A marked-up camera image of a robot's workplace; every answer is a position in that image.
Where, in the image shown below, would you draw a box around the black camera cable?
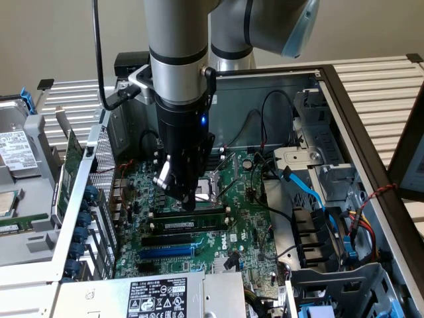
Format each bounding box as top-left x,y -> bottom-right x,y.
91,0 -> 140,112

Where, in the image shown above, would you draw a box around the green graphics card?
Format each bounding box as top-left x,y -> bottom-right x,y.
54,105 -> 85,218

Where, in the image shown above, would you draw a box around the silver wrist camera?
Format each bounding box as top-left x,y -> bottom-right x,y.
127,64 -> 157,105

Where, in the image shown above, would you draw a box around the grey power supply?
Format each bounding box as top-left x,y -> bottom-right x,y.
58,270 -> 248,318

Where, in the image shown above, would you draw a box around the blue expansion slot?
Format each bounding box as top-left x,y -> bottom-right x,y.
138,247 -> 195,261

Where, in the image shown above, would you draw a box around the long black expansion slot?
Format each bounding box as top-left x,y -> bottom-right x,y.
141,234 -> 193,248

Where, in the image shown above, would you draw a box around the silver CPU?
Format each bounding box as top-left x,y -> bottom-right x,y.
0,190 -> 18,220

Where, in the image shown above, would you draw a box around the dark framed panel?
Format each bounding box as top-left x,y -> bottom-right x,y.
387,95 -> 424,201

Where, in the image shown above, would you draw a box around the silver heatsink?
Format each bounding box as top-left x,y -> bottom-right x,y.
213,256 -> 239,274

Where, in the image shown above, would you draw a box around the CPU socket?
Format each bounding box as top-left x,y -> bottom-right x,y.
195,172 -> 221,211

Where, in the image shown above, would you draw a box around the small black box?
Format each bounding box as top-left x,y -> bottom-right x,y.
114,52 -> 152,76

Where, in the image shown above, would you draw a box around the open PC case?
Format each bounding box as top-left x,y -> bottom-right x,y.
49,64 -> 424,318

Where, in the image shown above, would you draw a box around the black RAM slot white latches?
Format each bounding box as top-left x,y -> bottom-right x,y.
153,147 -> 227,158
153,154 -> 227,165
148,207 -> 232,220
147,218 -> 233,233

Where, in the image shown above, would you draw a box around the green motherboard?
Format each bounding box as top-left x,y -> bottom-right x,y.
114,150 -> 282,301

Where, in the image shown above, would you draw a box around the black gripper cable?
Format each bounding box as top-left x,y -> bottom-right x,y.
203,66 -> 219,110

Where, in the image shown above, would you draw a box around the black wire with connector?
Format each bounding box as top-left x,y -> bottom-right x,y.
138,130 -> 160,156

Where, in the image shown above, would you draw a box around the black looped wire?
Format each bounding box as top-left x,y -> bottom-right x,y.
238,109 -> 266,150
260,89 -> 296,148

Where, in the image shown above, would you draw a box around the silver hard disk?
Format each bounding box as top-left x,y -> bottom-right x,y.
0,98 -> 40,180

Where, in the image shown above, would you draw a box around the thin red wire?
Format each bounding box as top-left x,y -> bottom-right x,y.
91,160 -> 136,176

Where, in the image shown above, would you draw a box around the grey disk bay cage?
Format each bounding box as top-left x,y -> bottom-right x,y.
286,261 -> 408,318

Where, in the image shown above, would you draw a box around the green RAM stick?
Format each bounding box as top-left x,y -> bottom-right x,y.
154,213 -> 227,232
0,213 -> 50,237

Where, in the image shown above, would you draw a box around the black fan shroud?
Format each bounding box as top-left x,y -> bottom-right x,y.
290,205 -> 348,270

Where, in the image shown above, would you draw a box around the blue plastic drive carrier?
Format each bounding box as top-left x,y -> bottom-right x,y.
297,304 -> 336,318

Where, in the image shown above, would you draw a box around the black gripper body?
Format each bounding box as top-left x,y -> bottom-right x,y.
154,95 -> 212,191

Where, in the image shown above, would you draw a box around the blue disk caddy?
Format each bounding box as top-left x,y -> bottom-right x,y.
0,86 -> 36,117

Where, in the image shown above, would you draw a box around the blue flat wire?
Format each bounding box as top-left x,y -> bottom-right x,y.
279,166 -> 337,241

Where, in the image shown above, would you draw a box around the black wire plug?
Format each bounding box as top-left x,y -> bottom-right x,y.
224,250 -> 241,271

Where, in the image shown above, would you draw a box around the red yellow wire bundle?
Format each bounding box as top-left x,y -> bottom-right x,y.
344,207 -> 382,264

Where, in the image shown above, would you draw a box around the silver metal disk bay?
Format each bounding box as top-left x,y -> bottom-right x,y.
273,145 -> 364,203

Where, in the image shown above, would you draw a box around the red black twisted wire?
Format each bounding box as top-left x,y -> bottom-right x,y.
359,183 -> 398,215

